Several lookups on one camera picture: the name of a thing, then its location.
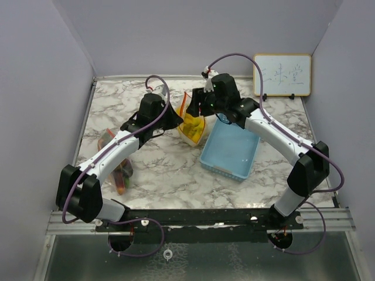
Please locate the blue perforated plastic basket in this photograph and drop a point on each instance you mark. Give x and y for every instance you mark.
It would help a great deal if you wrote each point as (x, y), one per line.
(229, 150)

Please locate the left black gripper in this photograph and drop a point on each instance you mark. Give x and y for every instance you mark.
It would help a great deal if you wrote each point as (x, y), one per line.
(174, 118)

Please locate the yellow banana bunch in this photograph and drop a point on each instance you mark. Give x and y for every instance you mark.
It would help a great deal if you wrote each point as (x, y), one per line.
(192, 127)

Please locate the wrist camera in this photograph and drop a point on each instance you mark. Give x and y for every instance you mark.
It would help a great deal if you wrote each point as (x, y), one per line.
(158, 90)
(208, 74)

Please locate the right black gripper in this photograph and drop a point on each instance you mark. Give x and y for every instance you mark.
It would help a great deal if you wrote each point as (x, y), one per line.
(198, 96)

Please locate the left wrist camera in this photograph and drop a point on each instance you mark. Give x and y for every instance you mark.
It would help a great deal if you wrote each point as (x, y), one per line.
(158, 90)

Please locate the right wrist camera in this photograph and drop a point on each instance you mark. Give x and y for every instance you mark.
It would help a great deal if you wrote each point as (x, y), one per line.
(208, 74)

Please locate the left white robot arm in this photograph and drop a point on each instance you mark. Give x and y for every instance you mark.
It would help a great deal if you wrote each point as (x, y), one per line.
(79, 193)

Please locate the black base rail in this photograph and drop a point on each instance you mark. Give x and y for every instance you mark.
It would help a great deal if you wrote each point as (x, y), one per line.
(190, 226)

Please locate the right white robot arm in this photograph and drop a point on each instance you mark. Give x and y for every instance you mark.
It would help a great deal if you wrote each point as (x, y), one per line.
(309, 161)

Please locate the small framed whiteboard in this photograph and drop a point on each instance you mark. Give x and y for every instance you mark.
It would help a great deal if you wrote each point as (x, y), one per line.
(283, 75)

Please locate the clear zip bag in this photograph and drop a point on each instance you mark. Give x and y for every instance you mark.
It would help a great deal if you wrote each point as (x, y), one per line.
(120, 176)
(180, 110)

